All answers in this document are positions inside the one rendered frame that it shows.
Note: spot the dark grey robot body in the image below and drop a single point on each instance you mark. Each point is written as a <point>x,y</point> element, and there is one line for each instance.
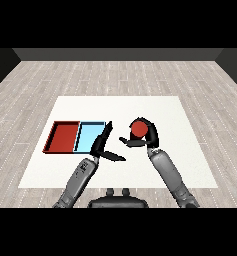
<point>118,199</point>

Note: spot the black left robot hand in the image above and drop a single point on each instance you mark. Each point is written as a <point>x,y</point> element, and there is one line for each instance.
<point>100,144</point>

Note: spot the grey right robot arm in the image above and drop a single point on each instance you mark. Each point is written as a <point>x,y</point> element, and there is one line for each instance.
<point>170,176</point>

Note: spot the red shallow open box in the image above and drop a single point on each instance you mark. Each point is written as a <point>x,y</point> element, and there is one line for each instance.
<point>63,138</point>

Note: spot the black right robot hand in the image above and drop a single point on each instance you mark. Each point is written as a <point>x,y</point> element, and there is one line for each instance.
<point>149,136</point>

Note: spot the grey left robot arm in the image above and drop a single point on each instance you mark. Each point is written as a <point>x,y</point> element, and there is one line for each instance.
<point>77,181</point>

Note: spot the small red can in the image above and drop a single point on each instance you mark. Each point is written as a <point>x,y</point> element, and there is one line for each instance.
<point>138,129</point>

